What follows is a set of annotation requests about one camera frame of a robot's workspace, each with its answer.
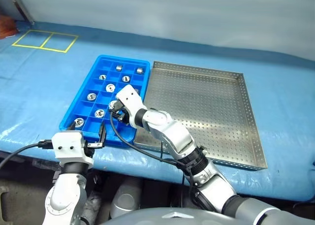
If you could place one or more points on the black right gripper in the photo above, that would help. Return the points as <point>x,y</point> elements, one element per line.
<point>122,116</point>

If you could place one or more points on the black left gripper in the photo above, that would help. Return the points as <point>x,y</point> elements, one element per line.
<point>89,152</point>

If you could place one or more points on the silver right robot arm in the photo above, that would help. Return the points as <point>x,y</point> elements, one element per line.
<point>172,134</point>

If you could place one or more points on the blue compartment tray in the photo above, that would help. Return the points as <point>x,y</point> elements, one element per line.
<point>73,106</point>

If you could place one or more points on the metal nut in bin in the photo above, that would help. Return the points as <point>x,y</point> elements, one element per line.
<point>126,78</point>
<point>102,77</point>

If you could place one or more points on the grey rounded robot leg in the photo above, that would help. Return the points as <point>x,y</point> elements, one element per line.
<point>125,198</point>

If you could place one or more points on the perforated metal tray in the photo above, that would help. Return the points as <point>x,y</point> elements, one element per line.
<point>211,106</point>

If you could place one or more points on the grey robot torso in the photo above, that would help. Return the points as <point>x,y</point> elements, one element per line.
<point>172,217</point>

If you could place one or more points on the red-brown block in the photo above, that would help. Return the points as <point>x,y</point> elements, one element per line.
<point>6,28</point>

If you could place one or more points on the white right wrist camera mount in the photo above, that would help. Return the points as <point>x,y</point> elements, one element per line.
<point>130,98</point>

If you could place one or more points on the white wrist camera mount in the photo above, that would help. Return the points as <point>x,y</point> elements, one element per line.
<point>130,98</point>
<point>69,146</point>

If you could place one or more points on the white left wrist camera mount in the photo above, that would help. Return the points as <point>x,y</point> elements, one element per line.
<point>69,146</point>

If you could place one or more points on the grey metal frame bracket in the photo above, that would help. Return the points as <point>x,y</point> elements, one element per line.
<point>24,8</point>

